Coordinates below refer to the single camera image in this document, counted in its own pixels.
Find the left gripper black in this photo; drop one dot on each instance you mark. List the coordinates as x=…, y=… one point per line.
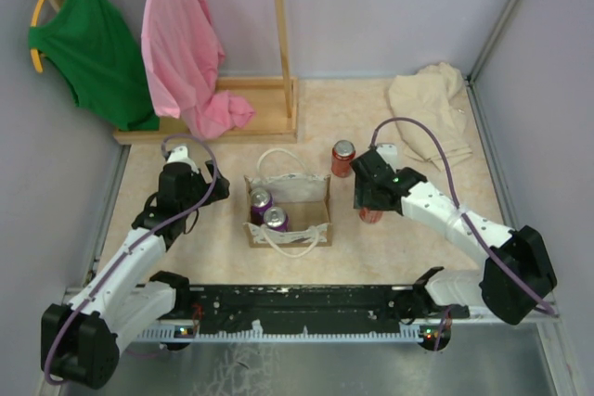
x=220, y=191

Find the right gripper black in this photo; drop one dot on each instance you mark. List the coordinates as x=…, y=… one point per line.
x=363, y=198

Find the red can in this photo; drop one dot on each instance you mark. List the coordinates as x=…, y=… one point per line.
x=370, y=216
x=343, y=152

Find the purple can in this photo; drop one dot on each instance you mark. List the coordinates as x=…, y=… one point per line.
x=260, y=201
x=275, y=218

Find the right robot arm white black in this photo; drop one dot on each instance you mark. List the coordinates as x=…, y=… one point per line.
x=513, y=273

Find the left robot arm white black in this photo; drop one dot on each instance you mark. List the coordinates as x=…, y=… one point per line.
x=83, y=340

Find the beige folded cloth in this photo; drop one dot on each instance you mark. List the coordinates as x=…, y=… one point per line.
x=427, y=97

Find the wooden clothes rack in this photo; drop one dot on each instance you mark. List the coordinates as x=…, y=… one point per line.
x=275, y=99

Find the pink t-shirt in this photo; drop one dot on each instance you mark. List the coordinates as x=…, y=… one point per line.
x=182, y=55

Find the green tank top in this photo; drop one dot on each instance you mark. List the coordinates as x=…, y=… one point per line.
x=92, y=47

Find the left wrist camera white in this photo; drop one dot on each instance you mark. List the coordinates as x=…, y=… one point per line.
x=180, y=154

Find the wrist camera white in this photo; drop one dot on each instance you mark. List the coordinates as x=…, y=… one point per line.
x=389, y=153
x=180, y=154

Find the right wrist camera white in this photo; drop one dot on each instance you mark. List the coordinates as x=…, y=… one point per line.
x=389, y=153

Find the canvas bag with white handles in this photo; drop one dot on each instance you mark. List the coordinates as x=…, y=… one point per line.
x=289, y=213

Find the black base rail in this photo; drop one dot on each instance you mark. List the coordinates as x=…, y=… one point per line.
x=317, y=310

